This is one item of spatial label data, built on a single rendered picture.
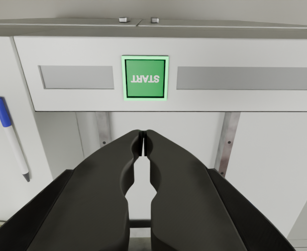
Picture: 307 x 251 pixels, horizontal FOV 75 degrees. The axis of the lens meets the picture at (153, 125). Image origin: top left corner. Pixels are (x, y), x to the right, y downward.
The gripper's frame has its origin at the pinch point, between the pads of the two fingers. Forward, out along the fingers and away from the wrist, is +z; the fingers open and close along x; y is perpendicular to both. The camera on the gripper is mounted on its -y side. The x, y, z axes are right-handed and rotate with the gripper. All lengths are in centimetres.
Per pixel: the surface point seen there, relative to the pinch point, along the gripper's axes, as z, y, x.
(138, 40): 14.7, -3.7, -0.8
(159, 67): 14.3, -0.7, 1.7
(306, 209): 40, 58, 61
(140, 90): 14.2, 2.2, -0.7
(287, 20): 111, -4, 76
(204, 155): 28.7, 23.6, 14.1
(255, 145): 28.7, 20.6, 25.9
